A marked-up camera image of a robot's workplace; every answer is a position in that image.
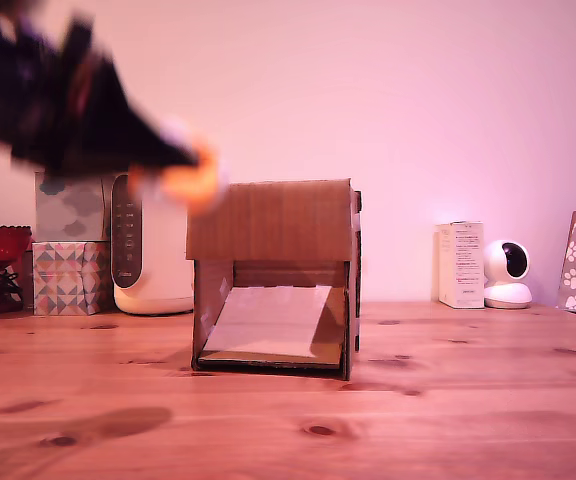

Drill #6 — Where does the cream electric kettle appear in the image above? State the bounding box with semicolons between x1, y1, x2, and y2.
111;169;197;316

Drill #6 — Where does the cardboard dice tower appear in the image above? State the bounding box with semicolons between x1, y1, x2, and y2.
185;178;363;382

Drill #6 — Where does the orange and white footbag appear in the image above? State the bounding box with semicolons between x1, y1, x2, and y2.
130;117;232;216

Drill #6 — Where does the triangle pattern tissue box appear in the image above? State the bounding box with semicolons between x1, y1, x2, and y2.
31;240;114;317

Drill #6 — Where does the white printed carton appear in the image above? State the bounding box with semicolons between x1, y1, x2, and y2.
435;220;485;310

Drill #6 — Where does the small white round camera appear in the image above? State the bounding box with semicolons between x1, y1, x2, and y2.
482;239;533;310

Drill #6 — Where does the cloud print tissue box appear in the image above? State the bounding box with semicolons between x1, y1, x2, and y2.
35;172;114;244

